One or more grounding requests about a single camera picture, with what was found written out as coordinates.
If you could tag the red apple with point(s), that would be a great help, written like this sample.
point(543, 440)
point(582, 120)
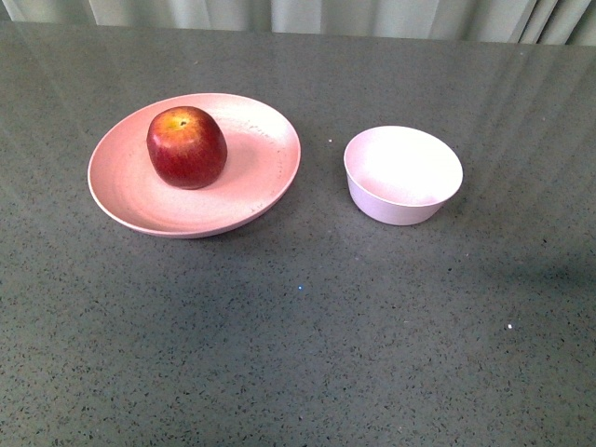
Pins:
point(186, 147)

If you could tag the pink plate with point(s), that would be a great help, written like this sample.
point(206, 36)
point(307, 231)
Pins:
point(264, 154)

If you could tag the light pink bowl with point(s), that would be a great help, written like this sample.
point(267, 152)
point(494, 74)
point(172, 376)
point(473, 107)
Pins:
point(399, 175)

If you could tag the white curtain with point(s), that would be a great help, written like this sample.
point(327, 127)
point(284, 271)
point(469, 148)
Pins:
point(502, 21)

